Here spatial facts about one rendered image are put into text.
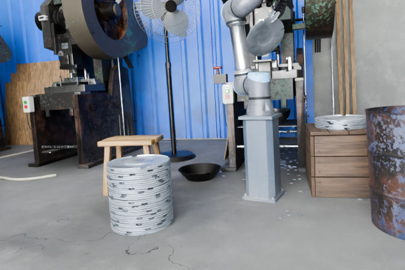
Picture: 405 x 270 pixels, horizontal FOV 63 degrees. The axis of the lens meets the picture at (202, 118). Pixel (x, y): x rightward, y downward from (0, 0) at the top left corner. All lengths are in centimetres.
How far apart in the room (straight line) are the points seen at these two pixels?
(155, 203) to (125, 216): 14
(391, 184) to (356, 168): 45
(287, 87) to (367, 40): 162
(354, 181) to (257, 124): 58
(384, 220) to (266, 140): 63
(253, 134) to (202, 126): 220
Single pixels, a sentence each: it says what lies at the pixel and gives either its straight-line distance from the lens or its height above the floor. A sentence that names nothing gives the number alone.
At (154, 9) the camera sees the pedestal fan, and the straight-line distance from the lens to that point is 291.
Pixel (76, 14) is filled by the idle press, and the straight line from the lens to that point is 285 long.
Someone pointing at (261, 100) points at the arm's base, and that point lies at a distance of 176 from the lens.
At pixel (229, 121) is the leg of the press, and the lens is 239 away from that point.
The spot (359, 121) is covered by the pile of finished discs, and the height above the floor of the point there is 39.
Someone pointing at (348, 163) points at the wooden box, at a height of 18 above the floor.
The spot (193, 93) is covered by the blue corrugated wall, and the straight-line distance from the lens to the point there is 394.
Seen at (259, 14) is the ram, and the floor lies 112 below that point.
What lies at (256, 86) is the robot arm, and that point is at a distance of 176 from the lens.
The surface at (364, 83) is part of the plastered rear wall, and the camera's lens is 381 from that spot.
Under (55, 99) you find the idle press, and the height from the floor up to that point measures 59.
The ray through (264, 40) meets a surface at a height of 91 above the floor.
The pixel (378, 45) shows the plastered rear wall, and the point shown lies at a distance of 385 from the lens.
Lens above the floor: 61
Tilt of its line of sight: 5 degrees down
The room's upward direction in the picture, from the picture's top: 3 degrees counter-clockwise
